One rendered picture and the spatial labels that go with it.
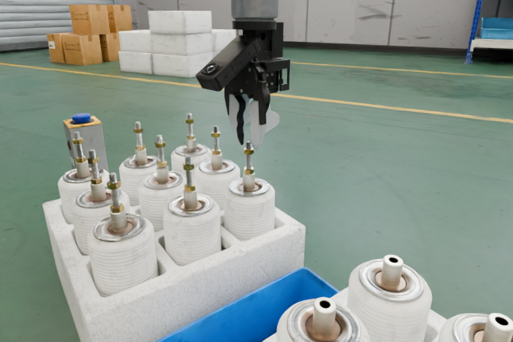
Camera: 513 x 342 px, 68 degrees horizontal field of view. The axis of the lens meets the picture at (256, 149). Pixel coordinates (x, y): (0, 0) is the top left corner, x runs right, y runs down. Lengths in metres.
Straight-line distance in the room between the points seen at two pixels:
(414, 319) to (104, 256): 0.41
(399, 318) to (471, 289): 0.50
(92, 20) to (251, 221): 3.99
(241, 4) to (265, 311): 0.51
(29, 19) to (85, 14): 2.01
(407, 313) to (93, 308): 0.40
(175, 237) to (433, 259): 0.64
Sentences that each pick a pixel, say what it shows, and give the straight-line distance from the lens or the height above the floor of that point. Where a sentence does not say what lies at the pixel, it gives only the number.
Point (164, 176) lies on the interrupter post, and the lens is 0.73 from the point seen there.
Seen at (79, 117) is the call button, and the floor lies 0.33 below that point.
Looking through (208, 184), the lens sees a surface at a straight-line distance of 0.76.
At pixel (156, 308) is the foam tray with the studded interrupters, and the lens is 0.62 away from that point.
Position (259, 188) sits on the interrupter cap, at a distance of 0.70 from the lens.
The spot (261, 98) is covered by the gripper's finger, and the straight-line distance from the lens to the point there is 0.61.
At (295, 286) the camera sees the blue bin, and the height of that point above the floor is 0.09.
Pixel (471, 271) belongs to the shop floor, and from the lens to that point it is 1.03.
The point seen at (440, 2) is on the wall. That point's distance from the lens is 5.56.
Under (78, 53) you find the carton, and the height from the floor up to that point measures 0.12.
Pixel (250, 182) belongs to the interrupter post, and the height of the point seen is 0.27.
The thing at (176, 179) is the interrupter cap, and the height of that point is 0.25.
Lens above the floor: 0.56
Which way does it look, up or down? 20 degrees down
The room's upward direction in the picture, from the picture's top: straight up
